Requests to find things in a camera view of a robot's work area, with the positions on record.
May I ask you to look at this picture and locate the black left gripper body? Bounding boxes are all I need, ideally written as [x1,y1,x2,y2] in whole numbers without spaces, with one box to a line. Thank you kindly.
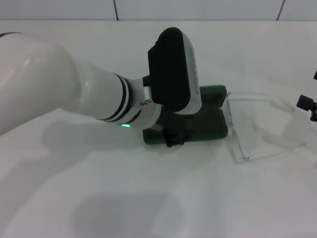
[153,106,188,136]

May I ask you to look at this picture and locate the green glasses case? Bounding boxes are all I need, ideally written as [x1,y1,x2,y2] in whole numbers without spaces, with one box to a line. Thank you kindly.
[143,84,229,147]

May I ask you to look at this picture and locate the clear white glasses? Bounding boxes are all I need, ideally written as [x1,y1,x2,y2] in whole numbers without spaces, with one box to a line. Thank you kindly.
[221,79,317,165]

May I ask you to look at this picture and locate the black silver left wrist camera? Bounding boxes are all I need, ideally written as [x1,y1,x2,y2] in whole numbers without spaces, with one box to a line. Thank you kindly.
[148,26,203,115]

